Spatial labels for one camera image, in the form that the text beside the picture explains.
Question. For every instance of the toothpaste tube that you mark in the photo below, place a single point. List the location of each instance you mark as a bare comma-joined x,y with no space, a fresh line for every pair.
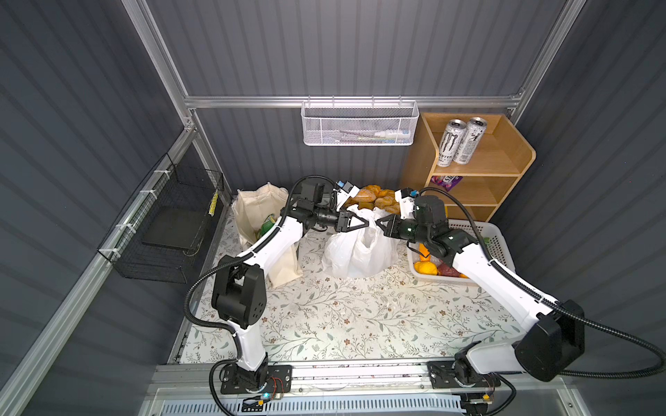
394,134

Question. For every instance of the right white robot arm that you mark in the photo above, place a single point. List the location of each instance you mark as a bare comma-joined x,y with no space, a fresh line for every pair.
552,340

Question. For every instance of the dark red toy fruit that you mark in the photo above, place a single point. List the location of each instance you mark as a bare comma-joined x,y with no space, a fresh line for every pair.
448,271

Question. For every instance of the wooden shelf unit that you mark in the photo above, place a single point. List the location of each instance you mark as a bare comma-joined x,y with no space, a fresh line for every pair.
499,162

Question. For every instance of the white Monster can right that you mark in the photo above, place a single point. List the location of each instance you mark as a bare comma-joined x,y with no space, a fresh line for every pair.
476,128

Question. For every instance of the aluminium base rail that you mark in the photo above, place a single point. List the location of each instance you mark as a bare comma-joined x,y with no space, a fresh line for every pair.
308,379

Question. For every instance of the tray of bread rolls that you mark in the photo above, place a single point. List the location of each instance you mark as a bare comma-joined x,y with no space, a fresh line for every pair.
373,196

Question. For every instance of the white wire wall basket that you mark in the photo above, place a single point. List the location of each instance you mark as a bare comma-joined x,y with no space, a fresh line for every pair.
352,123

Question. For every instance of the white monster can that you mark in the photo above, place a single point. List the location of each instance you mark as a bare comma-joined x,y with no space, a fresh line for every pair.
450,142
476,128

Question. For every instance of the black wire wall basket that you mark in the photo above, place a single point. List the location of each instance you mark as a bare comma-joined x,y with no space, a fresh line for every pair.
169,227

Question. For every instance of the white Monster can left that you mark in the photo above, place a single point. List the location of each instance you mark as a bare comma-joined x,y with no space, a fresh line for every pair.
450,142

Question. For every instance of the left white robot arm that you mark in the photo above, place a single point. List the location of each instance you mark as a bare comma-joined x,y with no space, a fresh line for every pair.
239,291

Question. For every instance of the beige canvas tote bag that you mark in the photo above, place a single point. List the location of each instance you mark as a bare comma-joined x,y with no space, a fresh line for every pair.
251,209

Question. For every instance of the white plastic produce basket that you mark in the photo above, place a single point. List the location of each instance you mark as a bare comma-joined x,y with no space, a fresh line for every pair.
472,259

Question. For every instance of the purple snack packet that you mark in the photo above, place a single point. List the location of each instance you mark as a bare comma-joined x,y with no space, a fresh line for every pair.
446,182

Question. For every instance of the white plastic grocery bag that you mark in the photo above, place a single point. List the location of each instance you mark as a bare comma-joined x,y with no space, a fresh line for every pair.
362,253

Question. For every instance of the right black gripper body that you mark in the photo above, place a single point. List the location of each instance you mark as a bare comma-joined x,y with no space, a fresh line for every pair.
406,229

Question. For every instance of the green snack bag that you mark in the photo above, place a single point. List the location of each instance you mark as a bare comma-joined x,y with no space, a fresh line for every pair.
266,226

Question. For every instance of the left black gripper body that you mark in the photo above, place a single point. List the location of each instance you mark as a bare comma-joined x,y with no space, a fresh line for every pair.
326,217

